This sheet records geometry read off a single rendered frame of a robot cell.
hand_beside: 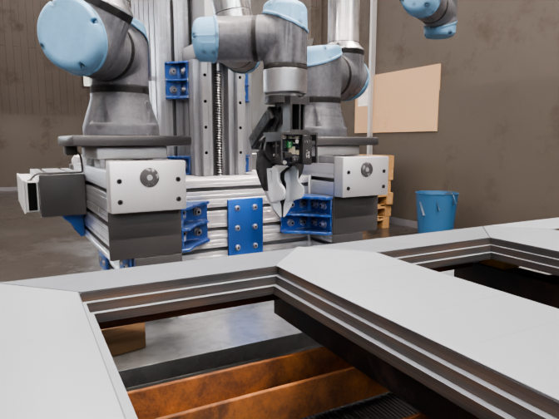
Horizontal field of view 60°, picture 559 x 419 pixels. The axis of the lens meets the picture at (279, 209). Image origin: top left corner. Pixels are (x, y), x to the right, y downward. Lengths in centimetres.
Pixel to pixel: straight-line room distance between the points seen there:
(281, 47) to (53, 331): 55
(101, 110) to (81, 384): 70
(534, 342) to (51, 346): 42
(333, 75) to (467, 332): 86
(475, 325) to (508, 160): 475
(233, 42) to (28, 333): 55
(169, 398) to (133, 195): 37
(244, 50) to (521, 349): 61
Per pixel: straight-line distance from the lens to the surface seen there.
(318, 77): 123
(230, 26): 86
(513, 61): 531
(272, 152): 85
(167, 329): 95
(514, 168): 520
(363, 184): 112
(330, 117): 122
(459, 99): 562
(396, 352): 50
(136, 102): 102
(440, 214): 506
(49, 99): 1181
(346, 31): 139
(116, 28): 92
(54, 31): 92
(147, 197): 89
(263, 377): 71
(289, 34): 84
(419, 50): 611
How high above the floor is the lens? 103
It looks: 8 degrees down
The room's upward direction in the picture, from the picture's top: straight up
